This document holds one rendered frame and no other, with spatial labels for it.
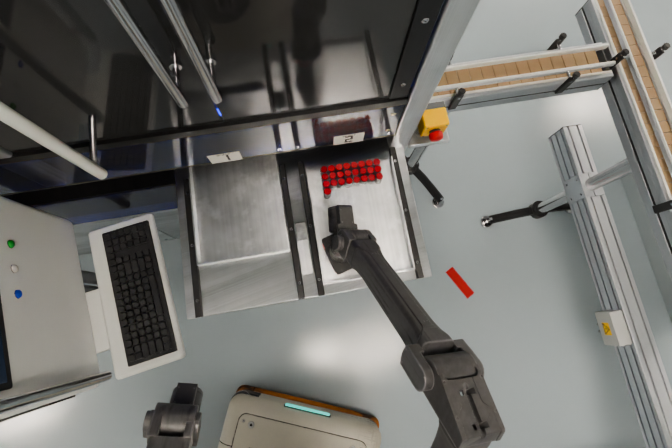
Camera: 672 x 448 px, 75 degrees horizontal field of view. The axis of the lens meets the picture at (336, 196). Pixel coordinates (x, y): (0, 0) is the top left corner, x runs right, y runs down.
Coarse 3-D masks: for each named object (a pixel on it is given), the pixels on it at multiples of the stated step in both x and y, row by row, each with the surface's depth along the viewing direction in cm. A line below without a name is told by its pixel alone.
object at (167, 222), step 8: (176, 208) 157; (128, 216) 156; (136, 216) 158; (160, 216) 163; (168, 216) 165; (176, 216) 167; (80, 224) 155; (88, 224) 157; (96, 224) 159; (104, 224) 161; (112, 224) 162; (160, 224) 174; (168, 224) 177; (176, 224) 179; (80, 232) 165; (88, 232) 167; (160, 232) 187; (168, 232) 190; (176, 232) 192; (80, 240) 177; (88, 240) 179; (160, 240) 202; (80, 248) 190; (88, 248) 193
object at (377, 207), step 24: (384, 168) 133; (312, 192) 131; (336, 192) 131; (360, 192) 131; (384, 192) 131; (360, 216) 129; (384, 216) 129; (384, 240) 128; (408, 240) 124; (408, 264) 126
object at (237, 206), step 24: (192, 168) 132; (216, 168) 132; (240, 168) 132; (264, 168) 132; (192, 192) 128; (216, 192) 130; (240, 192) 130; (264, 192) 130; (192, 216) 125; (216, 216) 128; (240, 216) 128; (264, 216) 129; (216, 240) 126; (240, 240) 127; (264, 240) 127; (288, 240) 124
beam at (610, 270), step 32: (576, 128) 175; (576, 160) 171; (576, 192) 173; (576, 224) 176; (608, 224) 165; (608, 256) 162; (608, 288) 163; (640, 320) 156; (640, 352) 153; (640, 384) 154; (640, 416) 157
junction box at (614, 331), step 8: (600, 312) 162; (608, 312) 158; (616, 312) 157; (600, 320) 163; (608, 320) 158; (616, 320) 156; (624, 320) 157; (600, 328) 164; (608, 328) 159; (616, 328) 156; (624, 328) 156; (608, 336) 160; (616, 336) 155; (624, 336) 155; (608, 344) 160; (616, 344) 156; (624, 344) 154
